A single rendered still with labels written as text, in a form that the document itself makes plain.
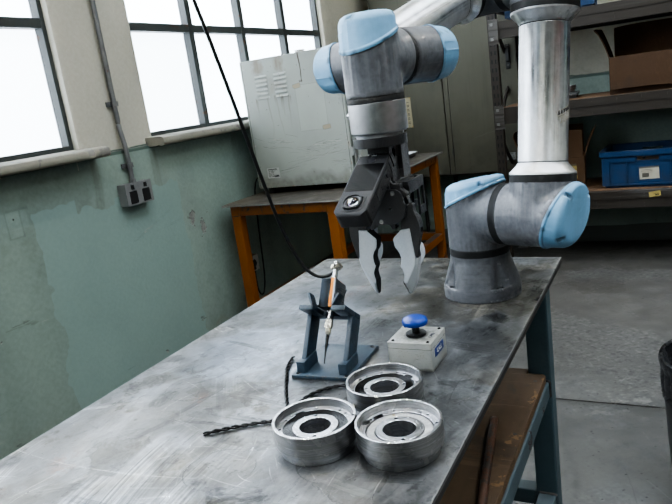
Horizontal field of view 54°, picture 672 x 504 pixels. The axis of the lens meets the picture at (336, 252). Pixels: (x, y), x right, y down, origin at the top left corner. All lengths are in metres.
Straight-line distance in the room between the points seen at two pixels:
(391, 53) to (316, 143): 2.29
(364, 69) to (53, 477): 0.65
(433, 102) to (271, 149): 1.73
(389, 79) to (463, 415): 0.44
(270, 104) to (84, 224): 1.10
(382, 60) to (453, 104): 3.80
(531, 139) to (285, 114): 2.11
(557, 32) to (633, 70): 2.94
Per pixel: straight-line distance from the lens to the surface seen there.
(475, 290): 1.27
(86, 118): 2.70
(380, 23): 0.84
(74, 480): 0.93
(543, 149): 1.19
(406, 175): 0.90
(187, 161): 3.08
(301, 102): 3.13
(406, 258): 0.87
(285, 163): 3.21
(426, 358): 1.00
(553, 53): 1.20
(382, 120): 0.84
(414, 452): 0.77
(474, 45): 4.58
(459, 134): 4.64
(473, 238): 1.26
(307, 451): 0.80
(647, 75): 4.13
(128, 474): 0.90
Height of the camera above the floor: 1.22
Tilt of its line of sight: 14 degrees down
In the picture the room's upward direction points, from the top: 8 degrees counter-clockwise
